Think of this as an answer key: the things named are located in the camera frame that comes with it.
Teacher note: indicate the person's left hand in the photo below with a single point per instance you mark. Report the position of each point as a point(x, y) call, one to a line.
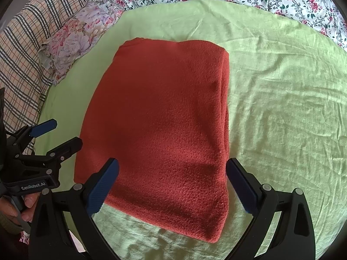
point(28, 201)

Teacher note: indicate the pastel floral pillow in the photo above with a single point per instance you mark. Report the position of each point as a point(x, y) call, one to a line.
point(78, 38)

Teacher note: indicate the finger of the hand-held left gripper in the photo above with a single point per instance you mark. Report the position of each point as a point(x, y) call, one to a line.
point(67, 147)
point(43, 127)

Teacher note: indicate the plaid blanket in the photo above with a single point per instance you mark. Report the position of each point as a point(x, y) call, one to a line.
point(24, 46)

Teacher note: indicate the light green bed sheet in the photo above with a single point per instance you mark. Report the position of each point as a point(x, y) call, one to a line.
point(276, 100)

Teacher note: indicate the orange knit sweater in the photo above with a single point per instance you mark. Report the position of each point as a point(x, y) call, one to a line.
point(162, 130)

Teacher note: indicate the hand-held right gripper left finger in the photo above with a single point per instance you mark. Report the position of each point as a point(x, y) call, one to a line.
point(103, 182)

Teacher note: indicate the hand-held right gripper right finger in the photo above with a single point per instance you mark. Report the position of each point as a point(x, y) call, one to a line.
point(244, 182)

